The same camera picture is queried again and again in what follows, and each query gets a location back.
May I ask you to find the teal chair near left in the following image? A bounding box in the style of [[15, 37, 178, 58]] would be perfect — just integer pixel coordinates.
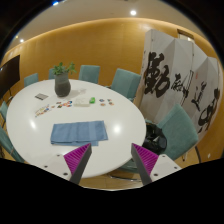
[[0, 102, 24, 163]]

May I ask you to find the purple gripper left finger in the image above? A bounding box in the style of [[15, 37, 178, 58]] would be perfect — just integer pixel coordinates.
[[42, 143, 93, 185]]

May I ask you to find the colourful stickers group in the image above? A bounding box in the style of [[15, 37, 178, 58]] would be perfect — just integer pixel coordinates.
[[99, 98, 114, 106], [35, 100, 72, 117]]

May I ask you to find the black wall television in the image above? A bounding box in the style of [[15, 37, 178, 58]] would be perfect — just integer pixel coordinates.
[[0, 55, 20, 98]]

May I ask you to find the calligraphy folding screen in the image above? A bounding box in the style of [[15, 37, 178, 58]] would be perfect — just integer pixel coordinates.
[[140, 29, 222, 137]]

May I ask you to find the teal chair behind plant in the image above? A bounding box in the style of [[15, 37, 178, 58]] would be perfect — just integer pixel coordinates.
[[48, 68, 55, 80]]

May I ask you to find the black bag on chair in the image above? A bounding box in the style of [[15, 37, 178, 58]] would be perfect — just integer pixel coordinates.
[[143, 123, 167, 155]]

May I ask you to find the dark grey plant pot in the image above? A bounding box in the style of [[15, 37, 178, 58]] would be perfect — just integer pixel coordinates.
[[55, 73, 71, 97]]

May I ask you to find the teal chair near right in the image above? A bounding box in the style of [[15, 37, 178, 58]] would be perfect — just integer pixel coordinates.
[[117, 103, 202, 174]]

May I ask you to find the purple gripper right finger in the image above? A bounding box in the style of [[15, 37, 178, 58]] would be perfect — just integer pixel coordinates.
[[130, 143, 183, 186]]

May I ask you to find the teal chair far middle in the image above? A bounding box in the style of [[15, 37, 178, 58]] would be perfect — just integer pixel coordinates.
[[79, 65, 100, 84]]

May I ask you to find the small green object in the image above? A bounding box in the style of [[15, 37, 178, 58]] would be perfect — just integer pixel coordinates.
[[90, 97, 95, 103]]

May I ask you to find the colourful stickers left group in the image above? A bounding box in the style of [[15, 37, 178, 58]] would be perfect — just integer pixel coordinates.
[[35, 100, 72, 117]]

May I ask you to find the teal chair far right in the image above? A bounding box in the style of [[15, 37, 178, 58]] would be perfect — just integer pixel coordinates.
[[109, 68, 141, 101]]

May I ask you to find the blue folded towel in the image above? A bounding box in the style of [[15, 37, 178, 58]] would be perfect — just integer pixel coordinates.
[[50, 121, 108, 146]]

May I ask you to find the teal chair far left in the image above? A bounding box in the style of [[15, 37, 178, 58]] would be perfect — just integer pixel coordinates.
[[24, 73, 39, 87]]

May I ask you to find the green leafy plant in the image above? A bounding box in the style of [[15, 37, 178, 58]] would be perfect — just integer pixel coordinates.
[[53, 62, 76, 75]]

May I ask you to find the clear plastic box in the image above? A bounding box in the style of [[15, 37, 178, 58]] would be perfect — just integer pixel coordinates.
[[73, 98, 90, 107]]

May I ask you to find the grey card on table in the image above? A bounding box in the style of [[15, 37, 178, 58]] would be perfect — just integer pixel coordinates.
[[35, 93, 48, 100]]

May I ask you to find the colourful stickers right group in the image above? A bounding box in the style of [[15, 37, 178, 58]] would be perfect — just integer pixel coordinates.
[[99, 98, 114, 106]]

